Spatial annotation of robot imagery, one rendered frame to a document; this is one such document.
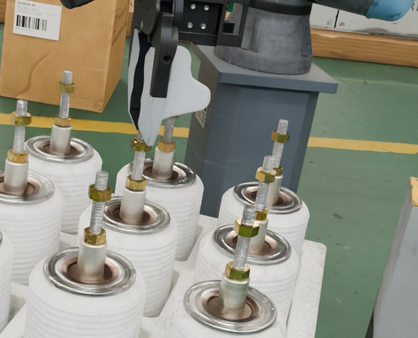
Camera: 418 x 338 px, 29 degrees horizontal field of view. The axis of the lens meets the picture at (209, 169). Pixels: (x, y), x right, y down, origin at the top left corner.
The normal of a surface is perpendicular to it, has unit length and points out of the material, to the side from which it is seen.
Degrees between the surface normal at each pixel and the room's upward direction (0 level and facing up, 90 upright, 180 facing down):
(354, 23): 90
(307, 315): 0
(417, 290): 90
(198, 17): 90
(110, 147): 0
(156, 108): 104
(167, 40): 75
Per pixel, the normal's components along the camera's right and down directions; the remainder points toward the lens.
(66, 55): -0.03, 0.35
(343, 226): 0.17, -0.92
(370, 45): 0.24, 0.40
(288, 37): 0.43, 0.11
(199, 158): -0.96, -0.06
